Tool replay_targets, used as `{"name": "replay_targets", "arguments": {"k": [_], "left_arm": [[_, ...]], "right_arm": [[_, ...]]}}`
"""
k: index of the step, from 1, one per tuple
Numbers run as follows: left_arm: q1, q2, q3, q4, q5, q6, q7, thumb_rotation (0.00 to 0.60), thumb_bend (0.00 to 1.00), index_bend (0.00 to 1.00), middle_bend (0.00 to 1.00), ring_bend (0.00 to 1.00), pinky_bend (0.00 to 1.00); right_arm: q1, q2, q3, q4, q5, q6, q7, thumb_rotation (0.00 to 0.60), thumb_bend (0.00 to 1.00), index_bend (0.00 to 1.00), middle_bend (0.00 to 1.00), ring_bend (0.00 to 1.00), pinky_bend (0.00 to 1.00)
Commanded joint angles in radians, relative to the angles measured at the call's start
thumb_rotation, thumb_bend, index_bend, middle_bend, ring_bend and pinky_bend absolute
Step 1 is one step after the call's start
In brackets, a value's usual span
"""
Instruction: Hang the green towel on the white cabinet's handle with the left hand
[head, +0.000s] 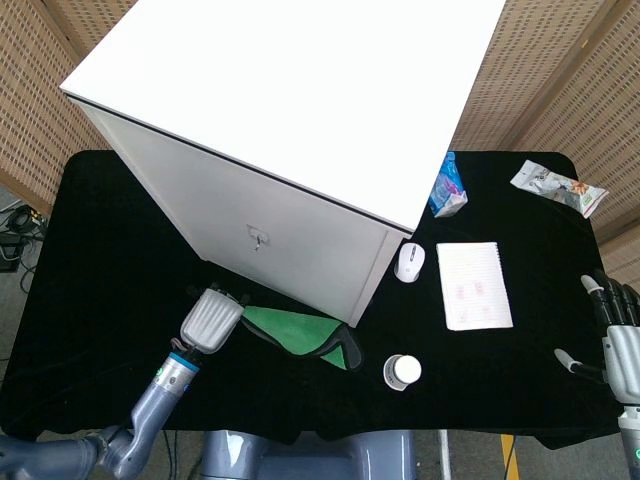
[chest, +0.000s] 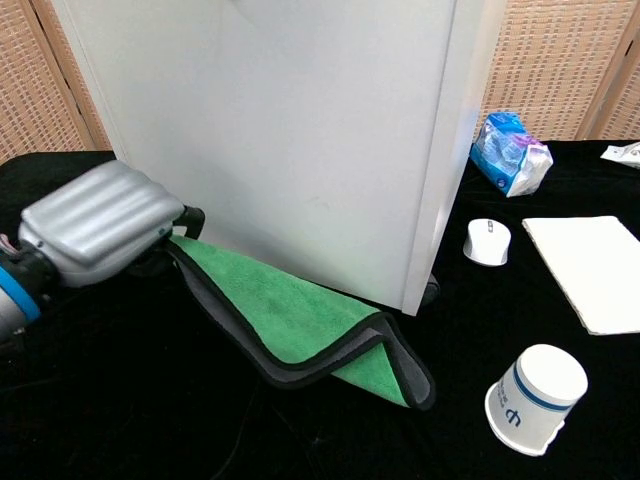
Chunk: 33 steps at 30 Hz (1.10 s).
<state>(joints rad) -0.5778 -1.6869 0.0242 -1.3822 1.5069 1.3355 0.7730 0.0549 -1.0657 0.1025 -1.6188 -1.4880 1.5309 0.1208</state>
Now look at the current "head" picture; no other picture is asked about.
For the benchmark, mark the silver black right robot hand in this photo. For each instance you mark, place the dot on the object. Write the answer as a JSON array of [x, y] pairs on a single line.
[[622, 350]]

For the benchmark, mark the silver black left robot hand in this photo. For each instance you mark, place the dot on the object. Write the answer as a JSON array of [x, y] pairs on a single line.
[[210, 320]]

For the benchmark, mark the green grey microfiber cloth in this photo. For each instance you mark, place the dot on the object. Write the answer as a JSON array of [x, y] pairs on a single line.
[[290, 332]]

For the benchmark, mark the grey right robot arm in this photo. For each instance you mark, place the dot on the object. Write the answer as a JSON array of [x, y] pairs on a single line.
[[631, 440]]

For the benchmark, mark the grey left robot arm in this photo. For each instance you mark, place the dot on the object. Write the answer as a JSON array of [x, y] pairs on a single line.
[[150, 410]]

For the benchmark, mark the black velvet tablecloth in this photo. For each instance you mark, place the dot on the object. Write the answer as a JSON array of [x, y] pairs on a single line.
[[100, 300]]

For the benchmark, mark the white notebook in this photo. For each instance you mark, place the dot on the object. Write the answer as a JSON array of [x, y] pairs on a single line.
[[472, 287]]

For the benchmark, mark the grey robot torso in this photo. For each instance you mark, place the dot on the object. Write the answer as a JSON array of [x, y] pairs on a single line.
[[310, 457]]

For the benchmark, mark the white snack packet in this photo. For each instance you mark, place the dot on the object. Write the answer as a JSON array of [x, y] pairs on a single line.
[[555, 185]]

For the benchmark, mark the white computer mouse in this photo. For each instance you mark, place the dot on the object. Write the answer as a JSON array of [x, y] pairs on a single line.
[[409, 262]]

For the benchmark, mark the white cabinet box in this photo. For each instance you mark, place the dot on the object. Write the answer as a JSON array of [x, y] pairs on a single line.
[[280, 100]]

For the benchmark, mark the blue tissue pack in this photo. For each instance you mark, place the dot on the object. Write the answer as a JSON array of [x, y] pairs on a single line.
[[446, 192]]

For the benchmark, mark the woven rattan screen panel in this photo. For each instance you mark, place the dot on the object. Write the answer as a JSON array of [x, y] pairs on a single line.
[[565, 75], [40, 100]]

